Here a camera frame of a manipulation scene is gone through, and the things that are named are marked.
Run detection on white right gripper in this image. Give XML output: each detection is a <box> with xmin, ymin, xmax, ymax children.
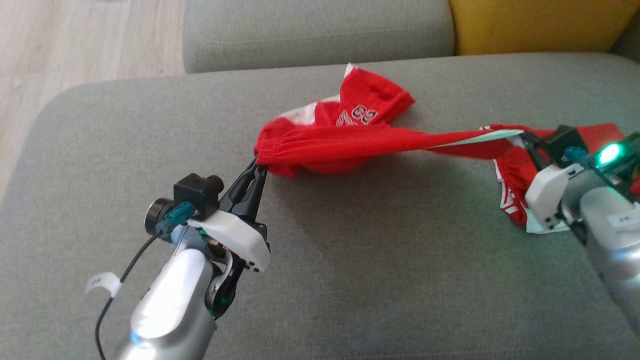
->
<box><xmin>520</xmin><ymin>131</ymin><xmax>586</xmax><ymax>231</ymax></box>

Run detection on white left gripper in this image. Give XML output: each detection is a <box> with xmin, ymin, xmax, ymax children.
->
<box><xmin>200</xmin><ymin>157</ymin><xmax>272</xmax><ymax>273</ymax></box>

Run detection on red white basketball jersey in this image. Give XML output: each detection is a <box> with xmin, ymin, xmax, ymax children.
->
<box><xmin>480</xmin><ymin>122</ymin><xmax>640</xmax><ymax>235</ymax></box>

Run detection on red shorts with white trim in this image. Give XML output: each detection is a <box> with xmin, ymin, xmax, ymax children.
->
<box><xmin>254</xmin><ymin>63</ymin><xmax>526</xmax><ymax>177</ymax></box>

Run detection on yellow sofa cushion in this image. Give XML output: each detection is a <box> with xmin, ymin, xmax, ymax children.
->
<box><xmin>448</xmin><ymin>0</ymin><xmax>640</xmax><ymax>57</ymax></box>

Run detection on grey fabric sofa seat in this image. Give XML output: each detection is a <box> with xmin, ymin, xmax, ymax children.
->
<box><xmin>0</xmin><ymin>52</ymin><xmax>640</xmax><ymax>360</ymax></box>

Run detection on grey sofa backrest cushion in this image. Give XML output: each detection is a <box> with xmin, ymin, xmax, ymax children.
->
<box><xmin>182</xmin><ymin>0</ymin><xmax>456</xmax><ymax>75</ymax></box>

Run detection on black left cable teal plug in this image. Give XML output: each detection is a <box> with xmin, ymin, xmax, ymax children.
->
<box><xmin>95</xmin><ymin>201</ymin><xmax>195</xmax><ymax>360</ymax></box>

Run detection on white cable label tag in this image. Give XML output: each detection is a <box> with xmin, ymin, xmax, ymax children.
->
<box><xmin>84</xmin><ymin>271</ymin><xmax>122</xmax><ymax>299</ymax></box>

